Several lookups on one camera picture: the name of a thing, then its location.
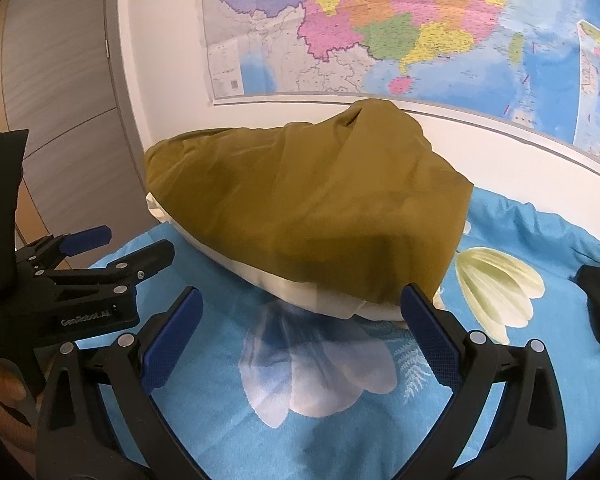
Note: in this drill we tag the blue floral bedsheet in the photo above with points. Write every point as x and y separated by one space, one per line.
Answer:
330 435

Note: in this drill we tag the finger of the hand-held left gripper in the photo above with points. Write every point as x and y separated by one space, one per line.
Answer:
150 257
87 240

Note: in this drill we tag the grey wood-grain wardrobe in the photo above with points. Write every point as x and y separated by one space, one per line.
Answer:
55 60

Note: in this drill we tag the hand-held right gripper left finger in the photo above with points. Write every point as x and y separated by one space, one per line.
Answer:
172 345

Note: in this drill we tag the colourful wall map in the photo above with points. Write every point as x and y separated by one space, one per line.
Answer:
430 20

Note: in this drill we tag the cream cloth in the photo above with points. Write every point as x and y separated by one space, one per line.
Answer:
300 295

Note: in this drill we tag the person's left forearm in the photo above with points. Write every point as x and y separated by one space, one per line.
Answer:
5 400

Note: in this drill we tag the olive green jacket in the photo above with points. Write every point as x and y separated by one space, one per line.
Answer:
305 200

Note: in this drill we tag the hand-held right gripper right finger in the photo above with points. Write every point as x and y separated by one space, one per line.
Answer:
430 340

